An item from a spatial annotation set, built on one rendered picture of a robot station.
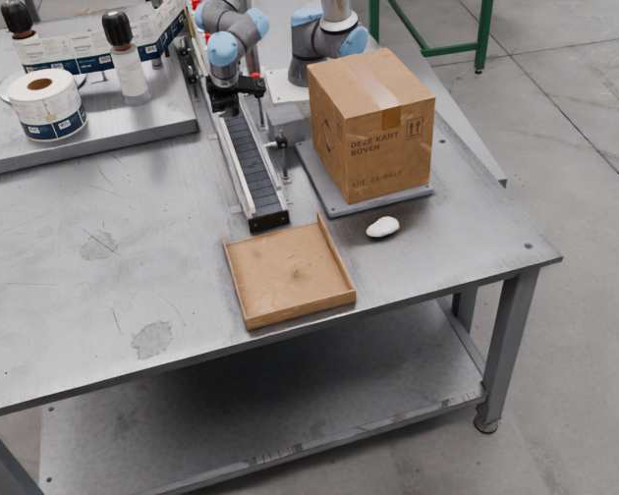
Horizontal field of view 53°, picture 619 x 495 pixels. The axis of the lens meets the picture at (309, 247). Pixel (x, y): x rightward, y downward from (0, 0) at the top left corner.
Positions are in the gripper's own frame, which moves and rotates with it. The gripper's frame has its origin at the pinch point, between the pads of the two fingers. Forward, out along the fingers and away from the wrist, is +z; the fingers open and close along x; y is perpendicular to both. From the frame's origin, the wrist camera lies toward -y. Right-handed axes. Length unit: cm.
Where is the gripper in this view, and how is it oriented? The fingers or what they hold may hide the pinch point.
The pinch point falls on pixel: (235, 113)
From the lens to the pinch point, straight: 193.6
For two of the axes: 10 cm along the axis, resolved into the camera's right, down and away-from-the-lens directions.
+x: 2.7, 9.2, -2.7
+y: -9.6, 2.4, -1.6
